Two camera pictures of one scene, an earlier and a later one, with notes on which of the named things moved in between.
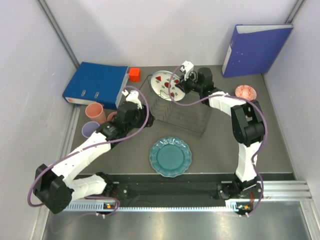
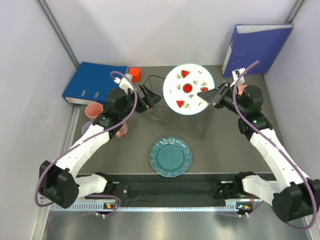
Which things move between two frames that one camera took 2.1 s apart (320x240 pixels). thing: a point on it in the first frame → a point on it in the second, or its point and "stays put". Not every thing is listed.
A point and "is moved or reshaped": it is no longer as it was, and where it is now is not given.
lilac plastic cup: x=89 y=128 stays put
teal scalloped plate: x=170 y=157 stays put
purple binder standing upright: x=255 y=48 stays put
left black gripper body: x=140 y=117 → x=129 y=95
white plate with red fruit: x=160 y=83 is moved or reshaped
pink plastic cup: x=95 y=111 stays put
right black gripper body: x=191 y=84 → x=225 y=98
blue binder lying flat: x=93 y=83 stays put
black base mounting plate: x=163 y=191 stays put
